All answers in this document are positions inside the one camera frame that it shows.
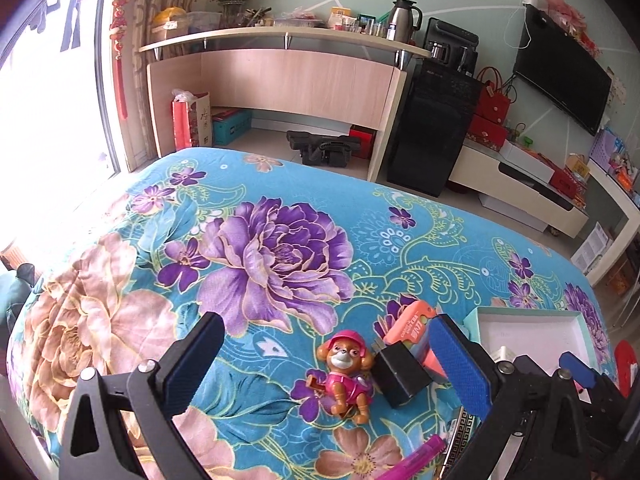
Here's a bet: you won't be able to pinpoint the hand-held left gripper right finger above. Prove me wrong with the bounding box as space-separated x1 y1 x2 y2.
429 313 596 480

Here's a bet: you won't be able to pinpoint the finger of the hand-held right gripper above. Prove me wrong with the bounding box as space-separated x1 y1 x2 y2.
559 351 633 411

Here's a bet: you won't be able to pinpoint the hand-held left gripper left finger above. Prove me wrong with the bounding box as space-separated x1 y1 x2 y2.
59 311 226 480

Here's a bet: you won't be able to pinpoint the orange toy knife with print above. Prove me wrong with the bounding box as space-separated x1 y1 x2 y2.
375 300 448 383

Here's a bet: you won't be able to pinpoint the black charger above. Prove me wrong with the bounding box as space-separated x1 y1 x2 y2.
370 340 433 408

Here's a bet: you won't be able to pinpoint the teal cardboard box tray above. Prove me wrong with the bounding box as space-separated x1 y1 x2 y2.
462 308 601 396

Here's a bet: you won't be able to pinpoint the gold patterned lighter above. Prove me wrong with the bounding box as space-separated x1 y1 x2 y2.
440 407 476 480

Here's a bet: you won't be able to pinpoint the pink lighter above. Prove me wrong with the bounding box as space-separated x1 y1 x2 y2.
372 434 448 480

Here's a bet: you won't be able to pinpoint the pink dog toy figure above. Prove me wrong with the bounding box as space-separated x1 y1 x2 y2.
306 330 376 423

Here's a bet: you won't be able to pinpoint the red stool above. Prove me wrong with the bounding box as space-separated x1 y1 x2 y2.
612 340 640 396

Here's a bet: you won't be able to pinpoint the teal floral blanket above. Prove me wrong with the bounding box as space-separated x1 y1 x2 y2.
7 147 613 480

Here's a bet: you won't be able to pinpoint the white paper calendar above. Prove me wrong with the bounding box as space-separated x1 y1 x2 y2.
570 222 613 271

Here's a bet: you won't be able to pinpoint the white desk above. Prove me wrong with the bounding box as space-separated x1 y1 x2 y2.
585 160 640 286

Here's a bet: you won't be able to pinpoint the dark green cloth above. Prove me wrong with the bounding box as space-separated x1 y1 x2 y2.
0 260 37 333

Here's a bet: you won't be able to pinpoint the red flat box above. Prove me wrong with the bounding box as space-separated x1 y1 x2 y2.
550 162 588 198

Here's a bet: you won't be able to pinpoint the white television stand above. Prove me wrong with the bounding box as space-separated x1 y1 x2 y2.
447 137 591 238

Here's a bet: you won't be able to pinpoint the white flat box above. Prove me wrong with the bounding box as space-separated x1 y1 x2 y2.
500 139 556 183

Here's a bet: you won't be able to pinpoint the purple plastic basket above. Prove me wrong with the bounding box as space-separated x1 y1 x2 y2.
590 127 626 173

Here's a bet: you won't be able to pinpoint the red gift box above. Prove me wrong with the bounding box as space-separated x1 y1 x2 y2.
465 115 510 151

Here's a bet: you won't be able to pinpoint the blue box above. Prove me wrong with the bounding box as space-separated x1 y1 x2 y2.
211 109 253 147

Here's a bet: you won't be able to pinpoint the white paper bag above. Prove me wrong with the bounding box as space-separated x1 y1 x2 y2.
192 92 213 148

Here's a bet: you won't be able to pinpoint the small red bag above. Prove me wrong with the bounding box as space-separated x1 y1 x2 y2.
171 89 195 152

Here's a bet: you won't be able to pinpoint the black tea machine cabinet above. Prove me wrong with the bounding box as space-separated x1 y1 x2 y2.
386 17 483 198

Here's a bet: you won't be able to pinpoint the small red box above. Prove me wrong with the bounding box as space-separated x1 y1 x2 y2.
350 125 377 158

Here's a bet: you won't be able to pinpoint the black plastic device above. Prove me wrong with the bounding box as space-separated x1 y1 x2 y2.
286 129 362 168

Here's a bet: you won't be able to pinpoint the red gift bag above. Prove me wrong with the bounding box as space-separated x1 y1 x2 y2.
474 66 518 125

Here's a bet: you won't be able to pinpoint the black television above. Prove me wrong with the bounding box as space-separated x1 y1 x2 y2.
512 6 613 137

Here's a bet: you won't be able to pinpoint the wooden counter cabinet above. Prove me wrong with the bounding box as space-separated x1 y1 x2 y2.
139 27 433 183

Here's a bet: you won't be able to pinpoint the yellow round object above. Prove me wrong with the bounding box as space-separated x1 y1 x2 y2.
151 6 188 28

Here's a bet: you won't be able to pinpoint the steel thermos jug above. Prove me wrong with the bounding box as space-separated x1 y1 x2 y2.
385 0 423 43

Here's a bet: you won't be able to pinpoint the glass jars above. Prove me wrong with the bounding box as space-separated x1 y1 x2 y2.
357 14 386 36

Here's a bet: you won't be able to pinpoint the red hanging decoration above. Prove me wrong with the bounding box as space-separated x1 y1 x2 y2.
110 0 133 121

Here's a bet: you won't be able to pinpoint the pink wall decoration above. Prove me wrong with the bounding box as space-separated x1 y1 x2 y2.
545 0 601 58

